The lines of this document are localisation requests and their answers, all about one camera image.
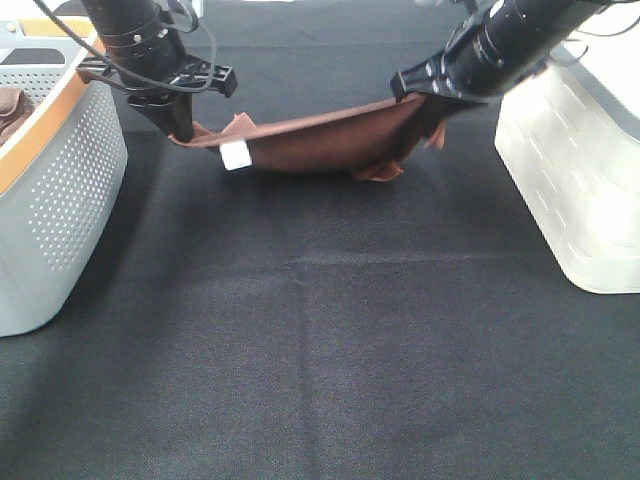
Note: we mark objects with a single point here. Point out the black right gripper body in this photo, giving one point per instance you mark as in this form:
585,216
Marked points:
430,77

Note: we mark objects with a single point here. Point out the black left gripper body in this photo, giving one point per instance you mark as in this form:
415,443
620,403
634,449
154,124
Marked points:
194,77

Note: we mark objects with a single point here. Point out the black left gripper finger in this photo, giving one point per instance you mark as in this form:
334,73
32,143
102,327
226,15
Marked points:
170,112

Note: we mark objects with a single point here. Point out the brown towel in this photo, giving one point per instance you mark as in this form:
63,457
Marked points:
15,109
367,141

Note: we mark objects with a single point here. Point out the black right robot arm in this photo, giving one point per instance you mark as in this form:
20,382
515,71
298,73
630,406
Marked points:
495,48

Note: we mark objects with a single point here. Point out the brown towel in basket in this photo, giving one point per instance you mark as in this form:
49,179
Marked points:
15,109

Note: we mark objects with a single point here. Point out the grey perforated laundry basket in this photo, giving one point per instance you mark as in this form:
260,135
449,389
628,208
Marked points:
61,172

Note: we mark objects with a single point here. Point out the white plastic storage bin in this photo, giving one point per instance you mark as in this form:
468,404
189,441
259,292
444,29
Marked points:
569,137

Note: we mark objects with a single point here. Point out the black table cloth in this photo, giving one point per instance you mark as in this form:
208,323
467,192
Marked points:
247,325

